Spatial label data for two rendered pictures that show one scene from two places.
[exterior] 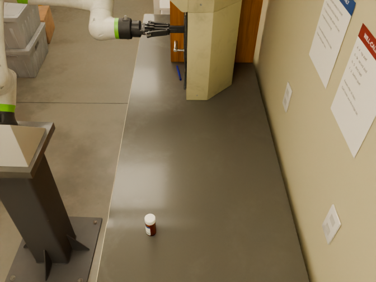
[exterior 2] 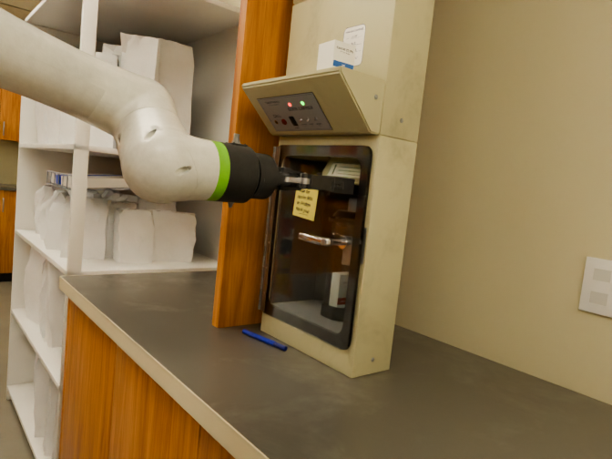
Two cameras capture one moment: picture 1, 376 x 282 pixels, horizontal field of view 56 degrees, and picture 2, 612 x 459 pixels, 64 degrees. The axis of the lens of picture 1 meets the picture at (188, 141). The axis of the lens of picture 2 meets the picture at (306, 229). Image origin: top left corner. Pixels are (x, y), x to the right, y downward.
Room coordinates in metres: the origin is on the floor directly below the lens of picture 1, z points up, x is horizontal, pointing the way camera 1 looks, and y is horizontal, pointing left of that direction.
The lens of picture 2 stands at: (0.83, 0.67, 1.30)
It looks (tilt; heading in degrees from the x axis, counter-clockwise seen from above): 5 degrees down; 322
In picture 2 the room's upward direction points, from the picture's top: 6 degrees clockwise
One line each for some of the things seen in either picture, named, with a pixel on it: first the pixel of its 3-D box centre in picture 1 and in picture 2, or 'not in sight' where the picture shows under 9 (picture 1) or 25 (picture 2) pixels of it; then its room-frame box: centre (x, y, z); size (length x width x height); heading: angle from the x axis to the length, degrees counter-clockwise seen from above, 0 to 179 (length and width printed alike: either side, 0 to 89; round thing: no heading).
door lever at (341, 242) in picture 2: (179, 46); (321, 239); (1.56, 0.05, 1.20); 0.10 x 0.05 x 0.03; 1
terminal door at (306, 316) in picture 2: (185, 41); (310, 239); (1.64, 0.03, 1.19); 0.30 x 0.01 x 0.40; 1
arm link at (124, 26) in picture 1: (126, 27); (231, 170); (1.52, 0.29, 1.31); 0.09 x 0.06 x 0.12; 2
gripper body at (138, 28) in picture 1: (142, 28); (270, 177); (1.52, 0.22, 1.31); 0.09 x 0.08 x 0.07; 92
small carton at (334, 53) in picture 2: not in sight; (335, 61); (1.56, 0.07, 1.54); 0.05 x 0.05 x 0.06; 87
